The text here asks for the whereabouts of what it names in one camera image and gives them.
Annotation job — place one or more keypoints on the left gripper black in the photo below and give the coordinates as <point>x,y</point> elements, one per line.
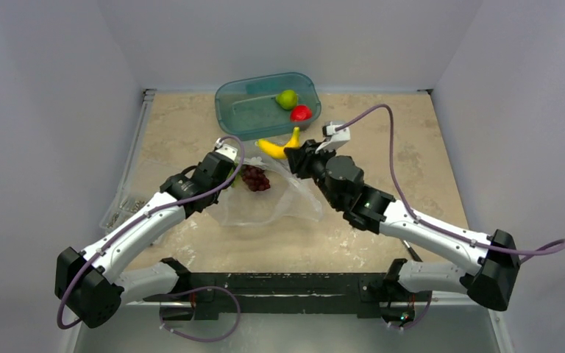
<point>218,192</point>

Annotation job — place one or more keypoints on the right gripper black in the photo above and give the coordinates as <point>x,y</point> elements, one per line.
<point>296,159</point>

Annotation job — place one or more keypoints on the yellow fake banana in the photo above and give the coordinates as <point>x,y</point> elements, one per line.
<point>278,151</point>

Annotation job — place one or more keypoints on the clear plastic bag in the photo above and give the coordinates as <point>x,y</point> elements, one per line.
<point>287,196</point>

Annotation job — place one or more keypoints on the dark red fake grapes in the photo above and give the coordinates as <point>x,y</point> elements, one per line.
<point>254,178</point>

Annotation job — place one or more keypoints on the green fake pear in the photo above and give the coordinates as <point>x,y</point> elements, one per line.
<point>287,99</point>

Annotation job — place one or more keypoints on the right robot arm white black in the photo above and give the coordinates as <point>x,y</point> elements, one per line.
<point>484,267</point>

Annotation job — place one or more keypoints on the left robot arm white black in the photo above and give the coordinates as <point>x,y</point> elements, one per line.
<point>92,283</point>

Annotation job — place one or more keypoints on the green fake grapes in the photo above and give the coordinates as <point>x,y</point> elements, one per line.
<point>236,178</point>

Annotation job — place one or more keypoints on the red fake apple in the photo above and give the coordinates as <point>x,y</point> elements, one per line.
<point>301,113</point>

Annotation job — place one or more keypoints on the teal plastic bin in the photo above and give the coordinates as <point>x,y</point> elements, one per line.
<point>247,108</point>

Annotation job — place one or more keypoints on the clear plastic screw box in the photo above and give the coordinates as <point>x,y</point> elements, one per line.
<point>143,180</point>

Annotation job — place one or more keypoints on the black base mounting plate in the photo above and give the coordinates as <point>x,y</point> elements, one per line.
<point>365,295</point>

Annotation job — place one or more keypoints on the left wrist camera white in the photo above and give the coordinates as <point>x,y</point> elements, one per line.
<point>226,150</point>

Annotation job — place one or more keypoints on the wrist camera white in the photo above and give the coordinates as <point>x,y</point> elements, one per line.
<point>336,134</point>
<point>226,150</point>

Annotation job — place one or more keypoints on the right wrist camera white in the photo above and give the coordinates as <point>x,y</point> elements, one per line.
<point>336,134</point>

